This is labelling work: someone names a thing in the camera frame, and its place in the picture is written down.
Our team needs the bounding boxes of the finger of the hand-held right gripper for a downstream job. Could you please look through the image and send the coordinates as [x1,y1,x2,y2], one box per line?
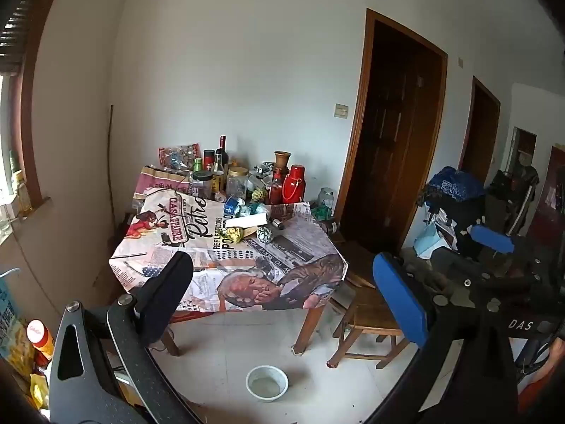
[404,249,537,294]
[469,224,548,272]

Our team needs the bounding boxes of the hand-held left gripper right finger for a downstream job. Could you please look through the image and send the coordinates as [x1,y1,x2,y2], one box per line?
[364,252,518,424]

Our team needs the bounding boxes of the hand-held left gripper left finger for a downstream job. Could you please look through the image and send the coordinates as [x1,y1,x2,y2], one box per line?
[48,251,204,424]

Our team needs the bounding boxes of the white paper box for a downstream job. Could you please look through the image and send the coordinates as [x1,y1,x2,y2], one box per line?
[224,213,269,229]

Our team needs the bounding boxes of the white plastic bucket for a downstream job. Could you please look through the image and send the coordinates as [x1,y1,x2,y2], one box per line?
[246,365,290,404]

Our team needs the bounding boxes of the wooden stool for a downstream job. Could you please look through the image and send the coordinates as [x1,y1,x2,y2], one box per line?
[327,238,411,369]

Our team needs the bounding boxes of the black bag pile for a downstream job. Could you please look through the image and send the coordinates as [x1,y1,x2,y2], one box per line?
[424,194,490,257]

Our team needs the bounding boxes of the black hanging clothes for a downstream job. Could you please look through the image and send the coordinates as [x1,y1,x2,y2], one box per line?
[488,165,541,235]

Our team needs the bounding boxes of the light blue face mask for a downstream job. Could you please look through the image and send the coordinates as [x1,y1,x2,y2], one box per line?
[414,223,457,259]

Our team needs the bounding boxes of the blue patterned cloth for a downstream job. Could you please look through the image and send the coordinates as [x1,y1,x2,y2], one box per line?
[426,167,486,204]

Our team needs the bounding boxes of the red door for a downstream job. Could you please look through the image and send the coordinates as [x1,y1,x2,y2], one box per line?
[527,146,565,239]

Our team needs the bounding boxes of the narrow brown wooden door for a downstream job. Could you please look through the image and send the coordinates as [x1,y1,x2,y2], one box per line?
[459,76,501,186]

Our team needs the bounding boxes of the pink printed sack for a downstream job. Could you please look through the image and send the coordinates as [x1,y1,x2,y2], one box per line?
[135,165,208,213]

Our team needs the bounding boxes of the black lid clear jar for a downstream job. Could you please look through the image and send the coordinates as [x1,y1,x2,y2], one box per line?
[191,170,214,199]

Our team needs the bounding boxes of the wooden table with printed cloth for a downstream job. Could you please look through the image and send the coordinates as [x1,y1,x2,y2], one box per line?
[108,188,349,314]

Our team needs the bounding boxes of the glass bottle yellow label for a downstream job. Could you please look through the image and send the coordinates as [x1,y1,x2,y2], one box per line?
[211,148,226,193]

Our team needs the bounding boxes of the gold lid clear jar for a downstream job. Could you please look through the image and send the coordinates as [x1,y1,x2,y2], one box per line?
[226,166,249,199]

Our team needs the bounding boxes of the orange bottle white cap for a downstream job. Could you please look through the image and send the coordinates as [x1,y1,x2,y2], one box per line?
[25,318,56,365]

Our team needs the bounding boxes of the dark wooden door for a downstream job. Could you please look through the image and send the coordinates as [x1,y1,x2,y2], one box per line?
[340,8,448,252]

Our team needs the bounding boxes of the red snack packet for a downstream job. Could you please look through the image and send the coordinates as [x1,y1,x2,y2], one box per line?
[158,143,201,173]

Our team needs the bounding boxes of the red sauce bottle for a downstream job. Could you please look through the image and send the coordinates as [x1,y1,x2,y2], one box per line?
[269,168,285,206]

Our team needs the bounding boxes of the dark wine bottle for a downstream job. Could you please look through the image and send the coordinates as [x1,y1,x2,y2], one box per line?
[215,135,229,173]

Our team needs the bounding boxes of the thin wooden stick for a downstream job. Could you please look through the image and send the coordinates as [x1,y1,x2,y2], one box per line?
[106,105,116,230]

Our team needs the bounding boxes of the red thermos flask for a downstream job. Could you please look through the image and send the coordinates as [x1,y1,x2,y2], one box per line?
[282,164,307,205]

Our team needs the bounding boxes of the blue printed packet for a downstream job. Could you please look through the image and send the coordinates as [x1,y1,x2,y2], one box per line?
[0,267,23,358]

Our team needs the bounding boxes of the yellow packet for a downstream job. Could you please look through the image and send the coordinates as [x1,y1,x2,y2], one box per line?
[29,373,49,409]

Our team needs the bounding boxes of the wooden window frame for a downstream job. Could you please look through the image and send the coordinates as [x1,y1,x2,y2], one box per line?
[0,0,71,230]

